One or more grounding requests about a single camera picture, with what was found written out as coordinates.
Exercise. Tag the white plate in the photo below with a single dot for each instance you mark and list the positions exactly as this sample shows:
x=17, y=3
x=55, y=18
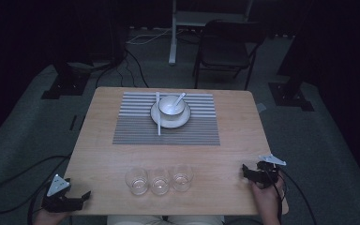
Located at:
x=170, y=122

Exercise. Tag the person's left hand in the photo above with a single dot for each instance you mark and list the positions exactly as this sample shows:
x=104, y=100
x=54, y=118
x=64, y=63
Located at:
x=48, y=218

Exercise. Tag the white chopstick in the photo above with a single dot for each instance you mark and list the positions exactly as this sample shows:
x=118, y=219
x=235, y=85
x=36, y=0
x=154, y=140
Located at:
x=157, y=103
x=159, y=125

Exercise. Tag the grey striped placemat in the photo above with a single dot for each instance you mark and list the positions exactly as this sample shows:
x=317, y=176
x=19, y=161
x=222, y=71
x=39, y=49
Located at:
x=137, y=129

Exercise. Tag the white bowl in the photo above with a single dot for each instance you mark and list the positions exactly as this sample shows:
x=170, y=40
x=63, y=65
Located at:
x=170, y=108

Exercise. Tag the person's light trousers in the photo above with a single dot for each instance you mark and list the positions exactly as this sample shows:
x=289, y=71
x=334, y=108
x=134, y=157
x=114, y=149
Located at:
x=165, y=220

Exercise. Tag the white desk frame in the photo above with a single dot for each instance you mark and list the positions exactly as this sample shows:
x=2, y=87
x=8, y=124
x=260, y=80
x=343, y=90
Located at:
x=181, y=22

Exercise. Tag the black floor strip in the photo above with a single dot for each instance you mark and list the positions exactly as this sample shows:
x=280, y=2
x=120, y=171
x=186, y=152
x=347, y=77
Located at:
x=73, y=122

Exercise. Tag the clear drinking glass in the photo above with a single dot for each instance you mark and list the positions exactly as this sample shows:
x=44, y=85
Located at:
x=160, y=183
x=182, y=178
x=136, y=182

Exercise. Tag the black folding chair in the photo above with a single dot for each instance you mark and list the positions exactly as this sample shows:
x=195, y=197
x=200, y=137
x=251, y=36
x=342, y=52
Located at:
x=225, y=53

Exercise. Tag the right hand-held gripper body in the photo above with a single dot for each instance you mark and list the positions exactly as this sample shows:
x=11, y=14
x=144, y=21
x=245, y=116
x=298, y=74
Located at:
x=269, y=171

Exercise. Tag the person's right hand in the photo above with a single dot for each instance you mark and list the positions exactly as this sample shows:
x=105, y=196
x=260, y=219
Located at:
x=266, y=194

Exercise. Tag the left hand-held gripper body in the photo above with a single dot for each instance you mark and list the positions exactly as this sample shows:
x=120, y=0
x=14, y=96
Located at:
x=60, y=200

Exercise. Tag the black stand base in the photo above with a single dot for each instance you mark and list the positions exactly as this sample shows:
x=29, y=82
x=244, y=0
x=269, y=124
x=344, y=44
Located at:
x=290, y=97
x=67, y=82

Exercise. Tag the grey floor tape piece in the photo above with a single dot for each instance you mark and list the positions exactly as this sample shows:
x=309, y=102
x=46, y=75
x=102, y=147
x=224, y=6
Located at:
x=261, y=108

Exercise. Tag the white spoon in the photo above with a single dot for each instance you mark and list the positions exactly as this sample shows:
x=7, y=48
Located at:
x=179, y=98

